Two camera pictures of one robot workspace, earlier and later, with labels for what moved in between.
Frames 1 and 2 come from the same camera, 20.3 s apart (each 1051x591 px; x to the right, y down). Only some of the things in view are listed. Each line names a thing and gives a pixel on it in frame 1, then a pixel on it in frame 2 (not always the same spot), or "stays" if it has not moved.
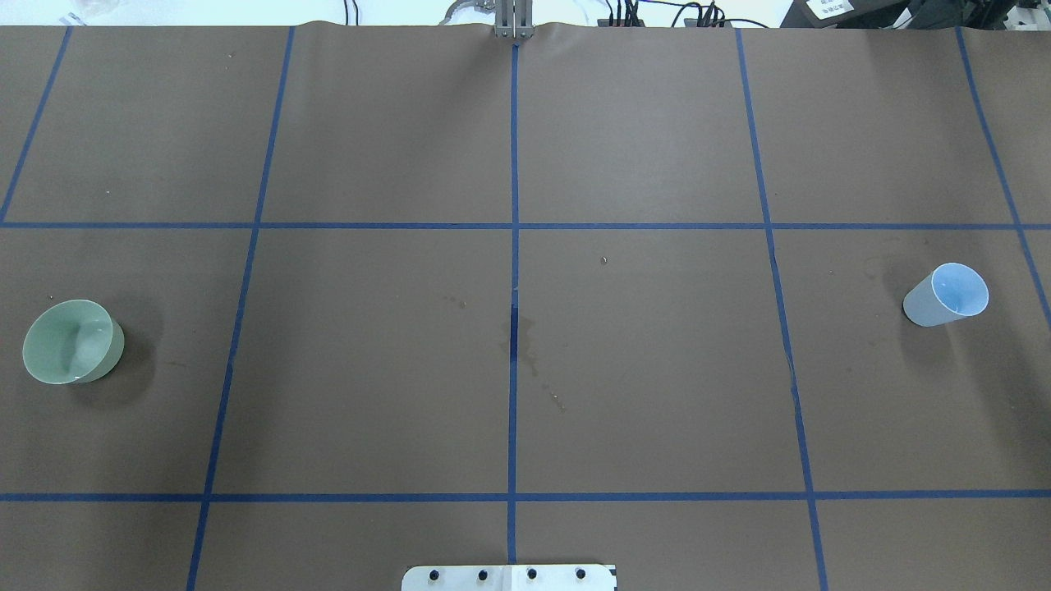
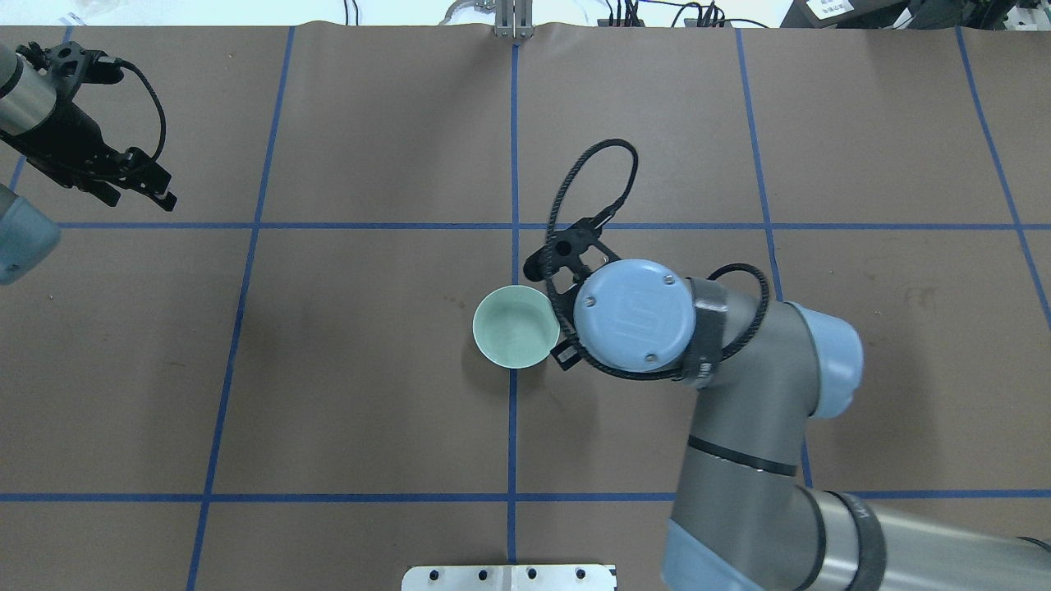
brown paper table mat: [409, 295] stays
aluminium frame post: [514, 19] stays
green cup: [73, 341] to [516, 327]
